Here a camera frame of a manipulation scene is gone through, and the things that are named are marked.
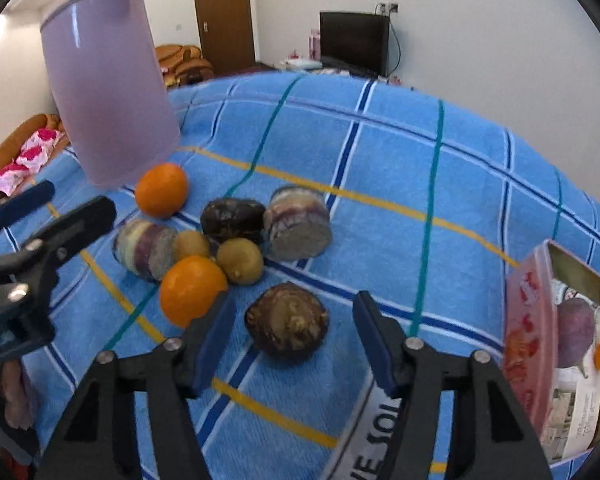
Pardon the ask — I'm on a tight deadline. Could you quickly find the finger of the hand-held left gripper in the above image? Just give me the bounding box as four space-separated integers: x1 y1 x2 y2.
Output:
0 196 117 286
0 180 56 256

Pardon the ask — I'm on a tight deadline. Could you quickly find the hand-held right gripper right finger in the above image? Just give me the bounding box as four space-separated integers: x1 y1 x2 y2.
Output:
352 290 553 480

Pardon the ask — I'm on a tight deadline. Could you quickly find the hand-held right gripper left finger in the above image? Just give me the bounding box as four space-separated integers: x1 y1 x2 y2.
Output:
34 290 238 480

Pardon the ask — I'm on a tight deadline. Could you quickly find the whole brown taro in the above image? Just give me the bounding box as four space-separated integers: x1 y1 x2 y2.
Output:
244 282 329 361

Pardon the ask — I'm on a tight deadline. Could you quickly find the lavender plastic cup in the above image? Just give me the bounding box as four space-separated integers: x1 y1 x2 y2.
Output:
40 0 181 187

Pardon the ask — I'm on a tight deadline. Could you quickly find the cut taro piece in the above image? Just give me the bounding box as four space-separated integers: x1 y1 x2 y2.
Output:
263 186 333 262
112 219 179 281

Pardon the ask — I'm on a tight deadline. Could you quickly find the person's left hand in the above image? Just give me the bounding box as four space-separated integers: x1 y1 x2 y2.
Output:
0 360 35 431

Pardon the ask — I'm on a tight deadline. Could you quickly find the pink floral cloth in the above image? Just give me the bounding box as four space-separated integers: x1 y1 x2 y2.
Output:
0 127 63 193

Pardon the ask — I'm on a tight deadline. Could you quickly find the orange leather sofa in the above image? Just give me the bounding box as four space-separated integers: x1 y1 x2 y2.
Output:
0 112 70 211

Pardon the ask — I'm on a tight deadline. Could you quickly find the small brown kiwi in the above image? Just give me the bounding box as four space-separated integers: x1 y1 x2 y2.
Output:
172 230 211 262

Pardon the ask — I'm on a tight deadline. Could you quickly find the orange leather armchair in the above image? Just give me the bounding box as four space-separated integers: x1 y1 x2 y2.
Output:
155 44 215 88

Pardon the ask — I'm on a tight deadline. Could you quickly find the brown wooden door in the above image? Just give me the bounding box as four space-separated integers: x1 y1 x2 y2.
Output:
191 0 257 77

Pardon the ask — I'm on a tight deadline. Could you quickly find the white box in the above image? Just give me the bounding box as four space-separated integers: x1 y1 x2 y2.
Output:
280 57 325 71

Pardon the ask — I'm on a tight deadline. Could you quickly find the black television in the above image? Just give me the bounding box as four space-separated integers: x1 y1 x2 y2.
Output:
320 10 391 78

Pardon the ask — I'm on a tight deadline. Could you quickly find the black power cable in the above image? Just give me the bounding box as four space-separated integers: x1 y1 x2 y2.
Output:
390 12 403 78

